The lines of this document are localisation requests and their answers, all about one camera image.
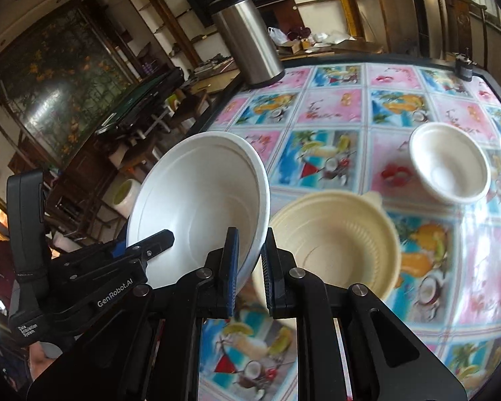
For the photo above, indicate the small black device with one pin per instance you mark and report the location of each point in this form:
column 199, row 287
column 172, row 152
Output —
column 465, row 69

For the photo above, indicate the wall shelf unit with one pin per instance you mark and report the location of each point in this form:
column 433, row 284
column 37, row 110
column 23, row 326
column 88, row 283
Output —
column 338, row 12

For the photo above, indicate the wooden chair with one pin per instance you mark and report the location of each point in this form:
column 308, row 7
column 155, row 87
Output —
column 461, row 25

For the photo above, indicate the white cylinder green top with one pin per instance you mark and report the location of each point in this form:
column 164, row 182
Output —
column 123, row 196

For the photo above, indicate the white disposable bowl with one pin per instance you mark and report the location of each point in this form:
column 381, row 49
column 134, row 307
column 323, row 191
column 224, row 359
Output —
column 200, row 192
column 451, row 167

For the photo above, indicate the white plastic bag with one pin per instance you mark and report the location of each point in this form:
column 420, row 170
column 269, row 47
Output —
column 277, row 35

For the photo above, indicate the dark wooden stool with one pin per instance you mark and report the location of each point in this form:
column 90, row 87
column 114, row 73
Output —
column 192, row 100

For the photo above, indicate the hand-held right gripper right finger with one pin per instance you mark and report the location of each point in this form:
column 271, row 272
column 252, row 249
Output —
column 267, row 275

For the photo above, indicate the floral painted panel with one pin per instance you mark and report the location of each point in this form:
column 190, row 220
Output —
column 58, row 83

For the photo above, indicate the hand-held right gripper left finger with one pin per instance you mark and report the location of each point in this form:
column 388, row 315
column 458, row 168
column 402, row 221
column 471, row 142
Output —
column 233, row 267

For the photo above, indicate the black green-topped game table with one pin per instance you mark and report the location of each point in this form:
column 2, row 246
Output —
column 142, row 96

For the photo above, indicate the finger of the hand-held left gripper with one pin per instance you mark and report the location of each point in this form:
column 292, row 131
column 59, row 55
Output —
column 87, row 255
column 154, row 244

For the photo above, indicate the stainless steel thermos jug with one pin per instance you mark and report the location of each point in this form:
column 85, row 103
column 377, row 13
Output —
column 250, row 41

